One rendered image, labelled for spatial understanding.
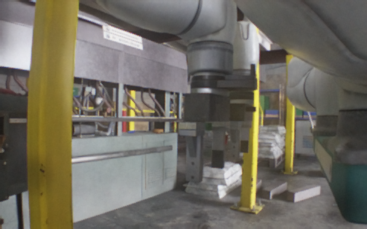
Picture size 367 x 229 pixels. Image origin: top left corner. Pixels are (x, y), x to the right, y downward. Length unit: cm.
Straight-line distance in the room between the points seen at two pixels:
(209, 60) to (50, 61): 46
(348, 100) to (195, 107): 24
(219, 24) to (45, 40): 49
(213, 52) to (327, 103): 43
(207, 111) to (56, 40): 50
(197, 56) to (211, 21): 7
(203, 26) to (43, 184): 57
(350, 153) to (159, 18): 31
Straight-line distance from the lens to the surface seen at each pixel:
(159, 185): 255
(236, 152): 70
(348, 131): 34
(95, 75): 201
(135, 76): 229
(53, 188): 78
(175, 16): 42
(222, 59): 47
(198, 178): 43
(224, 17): 48
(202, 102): 43
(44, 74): 75
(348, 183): 29
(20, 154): 120
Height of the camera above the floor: 76
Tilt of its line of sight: 1 degrees up
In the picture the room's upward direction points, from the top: 1 degrees clockwise
